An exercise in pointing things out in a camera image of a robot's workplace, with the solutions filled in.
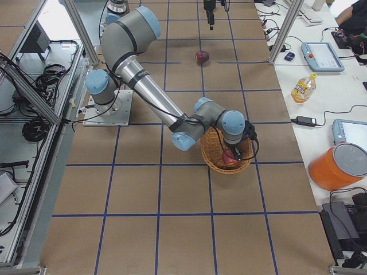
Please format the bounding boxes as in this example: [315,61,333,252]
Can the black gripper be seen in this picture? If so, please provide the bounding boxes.
[203,0,216,31]
[226,143,242,160]

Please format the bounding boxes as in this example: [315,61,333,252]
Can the blue teach pendant far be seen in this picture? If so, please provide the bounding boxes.
[301,42,345,72]

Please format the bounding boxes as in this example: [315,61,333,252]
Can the orange cylindrical container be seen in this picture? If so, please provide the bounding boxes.
[308,143,366,191]

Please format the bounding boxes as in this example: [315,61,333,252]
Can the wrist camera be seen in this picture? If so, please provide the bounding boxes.
[243,120,257,140]

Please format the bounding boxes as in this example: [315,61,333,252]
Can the blue teach pendant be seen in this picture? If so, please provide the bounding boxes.
[332,119,366,150]
[301,42,345,72]

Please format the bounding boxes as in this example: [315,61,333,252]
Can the black power adapter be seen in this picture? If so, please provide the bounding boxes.
[295,116,317,127]

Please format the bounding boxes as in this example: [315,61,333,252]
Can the person in dark clothes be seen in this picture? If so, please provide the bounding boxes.
[335,1,366,55]

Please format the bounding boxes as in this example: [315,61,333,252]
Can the dark blue checkered pouch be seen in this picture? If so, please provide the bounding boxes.
[284,52,295,61]

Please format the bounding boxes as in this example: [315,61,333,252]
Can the black equipment box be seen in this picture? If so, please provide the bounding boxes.
[319,202,359,261]

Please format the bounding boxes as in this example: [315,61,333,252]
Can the blue teach pendant near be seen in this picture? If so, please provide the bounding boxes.
[332,119,366,150]

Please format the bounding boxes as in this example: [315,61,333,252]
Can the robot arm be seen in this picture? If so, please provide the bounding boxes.
[87,6,246,160]
[106,0,216,30]

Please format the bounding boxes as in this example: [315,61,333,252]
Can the dark red apple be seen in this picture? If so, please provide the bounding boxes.
[195,50,210,64]

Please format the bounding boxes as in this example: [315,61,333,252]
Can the wicker basket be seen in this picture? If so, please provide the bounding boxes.
[201,127,253,174]

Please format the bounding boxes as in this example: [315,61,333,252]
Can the orange juice bottle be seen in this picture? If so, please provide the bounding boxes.
[291,73,317,103]

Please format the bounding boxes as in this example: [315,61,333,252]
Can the aluminium frame post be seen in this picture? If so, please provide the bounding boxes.
[268,0,303,65]

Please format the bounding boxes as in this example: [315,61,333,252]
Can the coiled black cables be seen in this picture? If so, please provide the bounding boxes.
[22,116,49,143]

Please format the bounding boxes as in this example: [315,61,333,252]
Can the white keyboard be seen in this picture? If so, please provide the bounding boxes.
[299,3,323,26]

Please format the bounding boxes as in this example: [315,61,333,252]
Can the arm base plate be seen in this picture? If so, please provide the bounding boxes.
[82,89,133,127]

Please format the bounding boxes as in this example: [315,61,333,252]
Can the aluminium side frame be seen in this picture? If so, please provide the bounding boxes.
[1,1,97,272]

